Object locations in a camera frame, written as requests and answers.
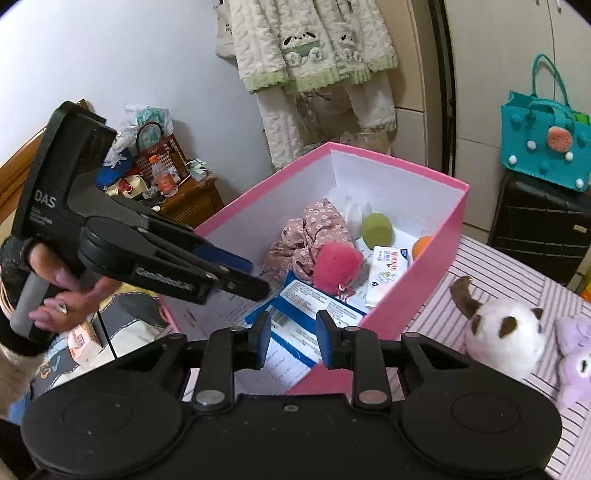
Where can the purple plush toy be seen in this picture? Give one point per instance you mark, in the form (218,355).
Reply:
(575,360)

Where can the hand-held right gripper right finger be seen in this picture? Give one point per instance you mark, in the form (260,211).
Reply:
(325,344)

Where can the beige canvas tote bag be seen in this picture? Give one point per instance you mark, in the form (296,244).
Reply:
(226,32)

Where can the pink striped tablecloth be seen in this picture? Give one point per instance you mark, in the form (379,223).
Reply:
(498,277)

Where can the orange drink bottle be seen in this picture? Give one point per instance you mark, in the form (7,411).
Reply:
(164,177)

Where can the white wardrobe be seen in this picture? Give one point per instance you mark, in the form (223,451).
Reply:
(498,69)

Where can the teal felt tote bag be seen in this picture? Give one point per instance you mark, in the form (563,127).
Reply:
(545,147)

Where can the printed paper sheets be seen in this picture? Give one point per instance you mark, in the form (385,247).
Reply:
(277,364)

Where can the black suitcase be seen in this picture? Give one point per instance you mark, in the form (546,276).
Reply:
(535,230)

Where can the pink tissue packet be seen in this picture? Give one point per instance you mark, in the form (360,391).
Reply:
(85,341)

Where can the pink fluffy pompom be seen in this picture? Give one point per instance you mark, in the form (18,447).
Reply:
(337,265)

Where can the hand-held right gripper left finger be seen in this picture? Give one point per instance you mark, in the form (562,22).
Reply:
(261,339)

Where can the cream green fleece pajamas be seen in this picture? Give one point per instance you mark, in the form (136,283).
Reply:
(314,55)

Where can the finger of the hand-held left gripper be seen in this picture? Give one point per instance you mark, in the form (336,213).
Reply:
(249,288)
(221,261)

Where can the white grey bedding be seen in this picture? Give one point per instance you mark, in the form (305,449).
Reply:
(134,323)

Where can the woven checked basket bag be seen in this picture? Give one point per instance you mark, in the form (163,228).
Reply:
(161,145)

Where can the white plastic bag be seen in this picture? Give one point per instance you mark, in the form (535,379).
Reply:
(147,117)

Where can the pink floral cloth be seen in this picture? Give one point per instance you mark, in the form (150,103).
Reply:
(300,235)

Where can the wooden nightstand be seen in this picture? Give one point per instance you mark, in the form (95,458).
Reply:
(196,205)

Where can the blue white packet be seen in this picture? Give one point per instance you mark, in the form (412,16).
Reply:
(323,302)
(291,344)

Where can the orange makeup sponge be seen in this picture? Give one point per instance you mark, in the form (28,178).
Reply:
(422,247)

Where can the person's left hand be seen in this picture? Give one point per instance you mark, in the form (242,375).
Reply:
(78,302)

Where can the white brown plush toy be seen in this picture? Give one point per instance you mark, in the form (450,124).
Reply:
(503,337)

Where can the pink cardboard box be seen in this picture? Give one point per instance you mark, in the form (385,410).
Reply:
(415,286)

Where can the white tissue pack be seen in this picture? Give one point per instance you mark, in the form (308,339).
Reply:
(385,277)

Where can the green makeup sponge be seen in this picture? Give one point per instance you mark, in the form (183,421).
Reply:
(376,230)

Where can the crumpled white plastic wrap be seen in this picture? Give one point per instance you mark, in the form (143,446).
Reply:
(354,214)

